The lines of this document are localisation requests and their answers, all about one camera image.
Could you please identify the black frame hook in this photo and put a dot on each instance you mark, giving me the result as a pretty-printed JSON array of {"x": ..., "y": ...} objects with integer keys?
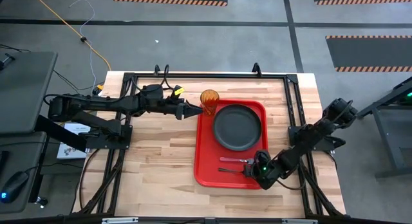
[
  {"x": 256, "y": 69},
  {"x": 157, "y": 69}
]

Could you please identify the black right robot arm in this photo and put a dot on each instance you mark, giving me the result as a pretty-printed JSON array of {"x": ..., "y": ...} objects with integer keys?
[{"x": 302, "y": 143}]

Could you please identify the black computer mouse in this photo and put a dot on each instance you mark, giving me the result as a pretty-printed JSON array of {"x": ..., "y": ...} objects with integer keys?
[{"x": 14, "y": 187}]

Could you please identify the black handheld device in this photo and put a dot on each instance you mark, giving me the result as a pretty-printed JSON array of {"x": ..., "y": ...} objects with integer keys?
[{"x": 6, "y": 61}]

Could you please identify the grey side desk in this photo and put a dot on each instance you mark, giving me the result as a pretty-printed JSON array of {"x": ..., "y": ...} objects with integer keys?
[
  {"x": 19, "y": 159},
  {"x": 25, "y": 95}
]

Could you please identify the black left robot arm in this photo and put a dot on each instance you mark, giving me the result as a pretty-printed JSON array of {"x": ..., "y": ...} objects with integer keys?
[{"x": 96, "y": 105}]

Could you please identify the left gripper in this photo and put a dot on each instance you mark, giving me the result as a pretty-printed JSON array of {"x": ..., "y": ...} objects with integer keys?
[{"x": 174, "y": 108}]

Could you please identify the dark grey desk frame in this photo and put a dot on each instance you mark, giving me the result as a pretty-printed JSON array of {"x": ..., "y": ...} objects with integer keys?
[{"x": 386, "y": 137}]

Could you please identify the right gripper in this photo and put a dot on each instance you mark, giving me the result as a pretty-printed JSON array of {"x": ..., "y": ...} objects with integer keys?
[{"x": 262, "y": 163}]

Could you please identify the amber faceted plastic cup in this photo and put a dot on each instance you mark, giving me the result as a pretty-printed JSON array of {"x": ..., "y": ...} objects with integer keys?
[{"x": 210, "y": 100}]

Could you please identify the silver caster wheel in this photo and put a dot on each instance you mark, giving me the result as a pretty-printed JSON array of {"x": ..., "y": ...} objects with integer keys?
[{"x": 42, "y": 202}]

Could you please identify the silver frame bracket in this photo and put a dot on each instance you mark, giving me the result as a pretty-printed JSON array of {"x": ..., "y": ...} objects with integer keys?
[
  {"x": 119, "y": 220},
  {"x": 299, "y": 221}
]

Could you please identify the red plastic tray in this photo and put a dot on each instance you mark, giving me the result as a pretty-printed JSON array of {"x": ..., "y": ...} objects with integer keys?
[{"x": 209, "y": 159}]

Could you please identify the black round plate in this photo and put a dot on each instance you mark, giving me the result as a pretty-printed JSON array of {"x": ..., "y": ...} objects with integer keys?
[{"x": 237, "y": 127}]

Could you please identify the white printed box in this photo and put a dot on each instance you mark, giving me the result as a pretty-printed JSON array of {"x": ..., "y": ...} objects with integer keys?
[{"x": 69, "y": 151}]

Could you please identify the black aluminium table frame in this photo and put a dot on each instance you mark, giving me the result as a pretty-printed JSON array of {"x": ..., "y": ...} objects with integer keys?
[{"x": 209, "y": 76}]

